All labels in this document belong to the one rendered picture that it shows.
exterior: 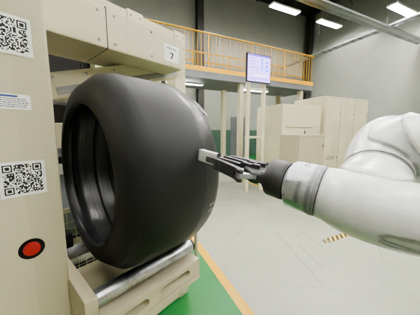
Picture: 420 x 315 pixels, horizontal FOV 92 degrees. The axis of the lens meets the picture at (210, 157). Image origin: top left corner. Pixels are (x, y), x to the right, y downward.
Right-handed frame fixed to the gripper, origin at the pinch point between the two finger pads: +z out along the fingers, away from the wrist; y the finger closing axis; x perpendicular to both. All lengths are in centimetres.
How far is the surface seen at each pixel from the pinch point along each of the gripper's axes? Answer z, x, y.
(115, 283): 12.5, 35.7, 18.0
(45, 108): 25.7, -7.9, 27.9
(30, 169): 23.7, 5.3, 31.4
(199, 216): 2.5, 18.2, -1.2
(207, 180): 2.0, 7.2, -2.5
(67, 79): 67, -17, 13
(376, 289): -55, 118, -171
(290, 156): 123, 70, -435
